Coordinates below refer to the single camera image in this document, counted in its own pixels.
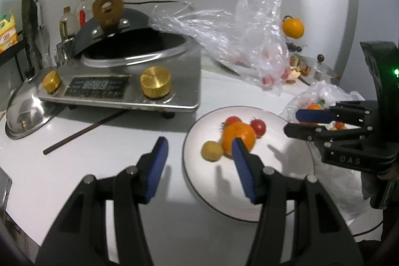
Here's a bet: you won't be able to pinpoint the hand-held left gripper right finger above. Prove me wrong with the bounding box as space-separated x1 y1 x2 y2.
231 137 364 266

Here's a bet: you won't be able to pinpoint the black umbrella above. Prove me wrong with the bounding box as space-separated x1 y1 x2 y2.
26 0 52 73

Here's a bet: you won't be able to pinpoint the small steel pot lid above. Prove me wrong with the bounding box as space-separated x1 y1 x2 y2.
299 54 339 81

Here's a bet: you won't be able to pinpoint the large clear plastic bag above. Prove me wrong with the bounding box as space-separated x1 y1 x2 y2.
150 0 289 96

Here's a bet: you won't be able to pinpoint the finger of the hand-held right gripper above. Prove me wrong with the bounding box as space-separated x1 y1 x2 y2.
296 101 375 129
284 123 373 143

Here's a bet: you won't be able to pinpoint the steel cups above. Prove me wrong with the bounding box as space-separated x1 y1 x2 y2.
55 37 75 65

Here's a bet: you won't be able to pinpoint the fruit peels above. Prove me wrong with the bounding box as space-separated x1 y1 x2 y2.
287 56 312 84

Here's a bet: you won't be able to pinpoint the black wok with wooden handle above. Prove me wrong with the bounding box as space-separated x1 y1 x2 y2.
72 0 195 65

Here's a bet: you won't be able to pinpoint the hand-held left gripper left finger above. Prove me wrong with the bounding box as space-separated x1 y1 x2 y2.
35 137 169 266

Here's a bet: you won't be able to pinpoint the glass oil bottle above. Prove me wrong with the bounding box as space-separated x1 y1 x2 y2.
59 7 77 42

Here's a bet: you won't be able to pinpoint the person's right hand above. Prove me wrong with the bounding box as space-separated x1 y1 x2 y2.
379 166 399 181

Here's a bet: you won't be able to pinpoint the black shelf rack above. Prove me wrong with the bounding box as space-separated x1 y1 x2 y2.
0 31 27 83

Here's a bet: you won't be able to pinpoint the steel dome lid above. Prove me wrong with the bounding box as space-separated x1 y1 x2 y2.
4 68 64 139

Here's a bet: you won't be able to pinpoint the white plate with dark rim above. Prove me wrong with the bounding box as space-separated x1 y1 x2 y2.
182 106 315 223

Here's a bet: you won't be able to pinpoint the steel induction cooker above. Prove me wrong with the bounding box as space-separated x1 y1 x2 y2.
38 38 201 120

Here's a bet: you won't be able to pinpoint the grey smartphone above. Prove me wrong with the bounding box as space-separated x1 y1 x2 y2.
0 168 13 212

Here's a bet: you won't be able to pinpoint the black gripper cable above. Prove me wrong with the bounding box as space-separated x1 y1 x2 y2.
351 216 389 238

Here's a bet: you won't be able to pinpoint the red label plastic bottle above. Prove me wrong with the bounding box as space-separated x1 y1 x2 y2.
76 0 92 28

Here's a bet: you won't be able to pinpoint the dark chopstick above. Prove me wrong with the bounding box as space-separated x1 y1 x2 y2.
43 110 128 156

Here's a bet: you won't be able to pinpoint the yellow oil jug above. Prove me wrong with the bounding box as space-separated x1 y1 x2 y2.
0 9 19 55

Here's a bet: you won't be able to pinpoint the grey refrigerator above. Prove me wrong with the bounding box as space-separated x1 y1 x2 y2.
338 0 399 89

